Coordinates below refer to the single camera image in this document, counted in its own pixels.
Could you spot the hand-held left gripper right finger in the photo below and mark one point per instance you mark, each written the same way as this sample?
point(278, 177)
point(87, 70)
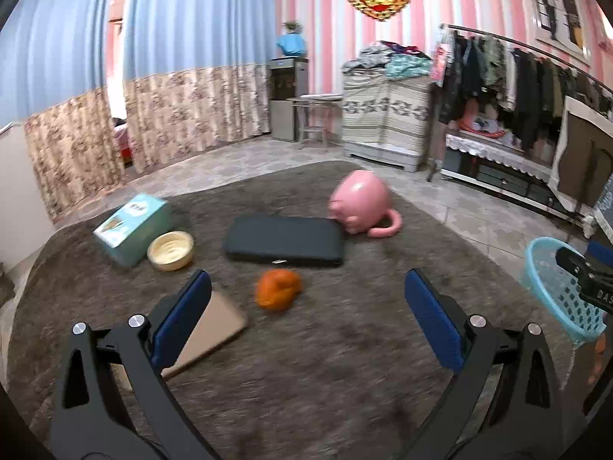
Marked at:
point(431, 318)

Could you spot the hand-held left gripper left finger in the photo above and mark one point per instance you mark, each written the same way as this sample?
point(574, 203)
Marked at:
point(184, 318)

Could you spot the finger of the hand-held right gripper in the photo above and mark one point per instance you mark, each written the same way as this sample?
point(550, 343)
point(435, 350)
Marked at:
point(601, 251)
point(574, 261)

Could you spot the light blue plastic basket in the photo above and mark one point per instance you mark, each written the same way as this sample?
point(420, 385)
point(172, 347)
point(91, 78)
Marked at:
point(550, 287)

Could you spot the orange plush toy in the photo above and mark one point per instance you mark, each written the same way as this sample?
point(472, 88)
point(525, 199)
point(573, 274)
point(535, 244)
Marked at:
point(277, 290)

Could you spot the brown cardboard sheet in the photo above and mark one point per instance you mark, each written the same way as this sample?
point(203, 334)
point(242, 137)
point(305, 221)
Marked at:
point(215, 330)

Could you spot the yellow bowl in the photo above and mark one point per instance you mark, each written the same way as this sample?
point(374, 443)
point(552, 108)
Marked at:
point(170, 251)

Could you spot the white framed dark board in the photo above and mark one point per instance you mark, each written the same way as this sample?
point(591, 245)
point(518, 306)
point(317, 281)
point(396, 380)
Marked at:
point(579, 163)

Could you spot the teal cardboard box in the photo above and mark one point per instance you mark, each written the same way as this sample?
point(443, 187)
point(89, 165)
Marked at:
point(131, 230)

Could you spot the low dark bench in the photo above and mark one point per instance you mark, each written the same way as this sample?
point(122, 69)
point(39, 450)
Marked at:
point(507, 182)

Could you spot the black flat cushion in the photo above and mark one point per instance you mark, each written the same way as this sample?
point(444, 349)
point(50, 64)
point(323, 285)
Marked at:
point(285, 242)

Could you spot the pink pig-shaped pot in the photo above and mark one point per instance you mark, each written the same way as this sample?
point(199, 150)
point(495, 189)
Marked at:
point(364, 201)

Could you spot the lace-trimmed cloth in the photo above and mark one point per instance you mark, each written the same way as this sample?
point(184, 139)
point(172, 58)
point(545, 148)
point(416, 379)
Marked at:
point(493, 151)

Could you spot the red cloth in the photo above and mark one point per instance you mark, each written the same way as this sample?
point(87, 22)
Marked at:
point(123, 148)

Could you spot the row of hanging clothes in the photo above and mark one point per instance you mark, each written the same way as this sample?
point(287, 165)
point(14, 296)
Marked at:
point(517, 81)

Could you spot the patterned fabric wardrobe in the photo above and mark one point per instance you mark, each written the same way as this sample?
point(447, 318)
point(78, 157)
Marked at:
point(383, 120)

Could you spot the white cabinet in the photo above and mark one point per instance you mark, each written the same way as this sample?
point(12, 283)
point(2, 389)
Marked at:
point(21, 191)

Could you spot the small metal stool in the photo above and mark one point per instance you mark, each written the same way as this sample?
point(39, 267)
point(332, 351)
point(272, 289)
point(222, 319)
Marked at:
point(313, 130)

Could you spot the metal clothes rack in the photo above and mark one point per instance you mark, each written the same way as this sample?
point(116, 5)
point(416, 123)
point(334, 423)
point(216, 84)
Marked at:
point(498, 38)

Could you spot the grey water dispenser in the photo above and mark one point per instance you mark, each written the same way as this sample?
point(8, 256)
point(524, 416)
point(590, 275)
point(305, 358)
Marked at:
point(287, 105)

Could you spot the small wooden stool table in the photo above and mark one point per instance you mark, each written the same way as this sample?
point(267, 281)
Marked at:
point(316, 99)

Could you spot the pile of folded clothes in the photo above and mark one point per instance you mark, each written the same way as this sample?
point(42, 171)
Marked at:
point(383, 60)

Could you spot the blue floral-hem curtain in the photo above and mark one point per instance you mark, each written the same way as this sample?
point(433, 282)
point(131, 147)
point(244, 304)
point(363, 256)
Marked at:
point(191, 33)
point(52, 48)

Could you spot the framed wall poster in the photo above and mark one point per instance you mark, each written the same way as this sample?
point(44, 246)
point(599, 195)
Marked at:
point(558, 9)

